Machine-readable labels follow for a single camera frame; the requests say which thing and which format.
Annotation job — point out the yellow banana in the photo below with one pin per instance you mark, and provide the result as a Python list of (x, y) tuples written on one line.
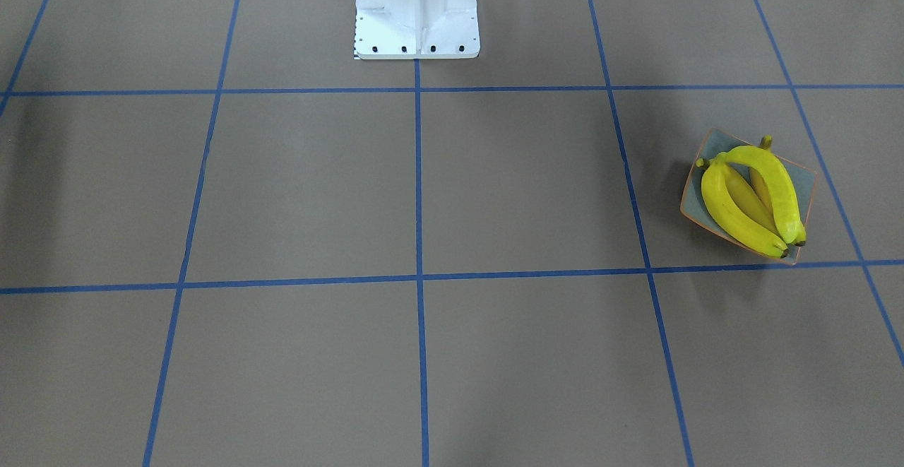
[(747, 200), (726, 212), (786, 212), (757, 179)]

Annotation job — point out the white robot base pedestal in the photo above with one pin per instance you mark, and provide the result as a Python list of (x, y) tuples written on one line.
[(416, 29)]

